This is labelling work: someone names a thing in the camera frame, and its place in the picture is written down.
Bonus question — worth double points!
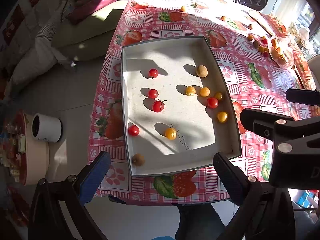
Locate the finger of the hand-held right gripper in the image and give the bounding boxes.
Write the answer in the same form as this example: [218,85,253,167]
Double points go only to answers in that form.
[286,88,320,105]
[240,108,320,153]

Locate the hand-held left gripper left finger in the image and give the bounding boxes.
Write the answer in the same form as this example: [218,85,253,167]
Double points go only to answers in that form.
[27,151,112,240]

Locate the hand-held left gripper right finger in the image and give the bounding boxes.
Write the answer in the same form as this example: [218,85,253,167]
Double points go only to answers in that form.
[213,152,297,240]

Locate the red cherry tomato with stem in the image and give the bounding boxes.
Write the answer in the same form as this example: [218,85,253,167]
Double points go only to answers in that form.
[152,99,167,113]

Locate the grey rimmed cardboard tray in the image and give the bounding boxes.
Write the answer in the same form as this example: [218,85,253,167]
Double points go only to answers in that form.
[121,36,242,177]

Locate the strawberry print plastic tablecloth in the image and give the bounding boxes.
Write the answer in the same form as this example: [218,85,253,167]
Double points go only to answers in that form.
[87,0,320,205]

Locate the blue plastic object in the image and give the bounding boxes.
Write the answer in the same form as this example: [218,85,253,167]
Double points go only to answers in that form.
[294,189,320,208]

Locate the clear glass bowl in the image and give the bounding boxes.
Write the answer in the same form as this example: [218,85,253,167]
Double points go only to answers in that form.
[268,36,296,68]

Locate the brown longan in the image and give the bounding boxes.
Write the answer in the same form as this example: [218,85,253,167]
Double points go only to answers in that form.
[132,153,145,167]

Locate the person's dark trousers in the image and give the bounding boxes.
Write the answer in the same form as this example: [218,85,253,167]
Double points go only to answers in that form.
[175,202,225,240]

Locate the white crumpled plastic bag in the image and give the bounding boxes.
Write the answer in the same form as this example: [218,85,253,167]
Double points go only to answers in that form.
[290,22,312,50]

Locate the round beige tin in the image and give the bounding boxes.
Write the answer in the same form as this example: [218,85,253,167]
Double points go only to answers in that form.
[15,110,50,186]

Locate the white cylindrical bin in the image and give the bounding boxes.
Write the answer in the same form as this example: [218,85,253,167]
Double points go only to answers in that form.
[31,113,62,143]

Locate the wooden board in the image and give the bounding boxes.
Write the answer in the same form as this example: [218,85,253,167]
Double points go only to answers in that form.
[249,9,274,37]

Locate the pile of small packets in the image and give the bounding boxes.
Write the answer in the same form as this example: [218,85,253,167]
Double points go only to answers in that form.
[0,120,27,183]

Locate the white cushion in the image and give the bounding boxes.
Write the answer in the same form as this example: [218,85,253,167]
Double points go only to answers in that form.
[10,39,75,85]

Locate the beige sofa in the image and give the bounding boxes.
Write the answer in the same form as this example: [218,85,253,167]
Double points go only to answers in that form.
[51,0,173,62]

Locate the striped pillow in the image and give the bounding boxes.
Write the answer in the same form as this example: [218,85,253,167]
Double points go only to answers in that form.
[35,17,68,55]

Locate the maroon cloth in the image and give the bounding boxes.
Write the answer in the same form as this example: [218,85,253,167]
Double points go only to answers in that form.
[66,0,135,25]

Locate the patchwork blanket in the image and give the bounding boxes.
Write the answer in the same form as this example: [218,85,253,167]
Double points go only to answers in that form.
[0,0,75,55]

